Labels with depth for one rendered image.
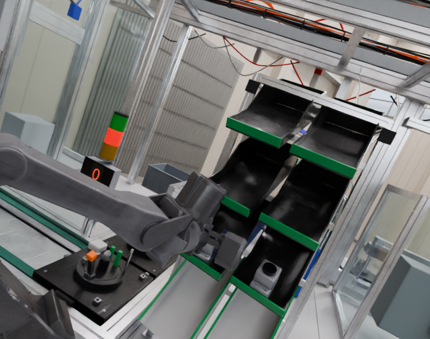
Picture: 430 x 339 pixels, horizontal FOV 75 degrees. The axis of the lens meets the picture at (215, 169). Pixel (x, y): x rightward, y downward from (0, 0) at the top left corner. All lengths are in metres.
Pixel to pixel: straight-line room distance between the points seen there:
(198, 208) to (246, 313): 0.44
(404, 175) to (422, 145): 0.79
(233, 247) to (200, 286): 0.30
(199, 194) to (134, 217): 0.10
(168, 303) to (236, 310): 0.17
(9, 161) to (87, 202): 0.09
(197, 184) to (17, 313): 0.26
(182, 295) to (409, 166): 7.61
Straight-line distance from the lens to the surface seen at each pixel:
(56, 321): 0.43
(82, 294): 0.87
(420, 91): 1.83
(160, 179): 2.86
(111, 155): 0.98
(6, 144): 0.32
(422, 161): 8.10
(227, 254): 0.52
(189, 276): 0.82
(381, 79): 1.80
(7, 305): 0.41
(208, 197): 0.42
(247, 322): 0.80
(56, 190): 0.34
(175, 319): 0.79
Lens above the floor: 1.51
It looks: 9 degrees down
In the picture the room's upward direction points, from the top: 23 degrees clockwise
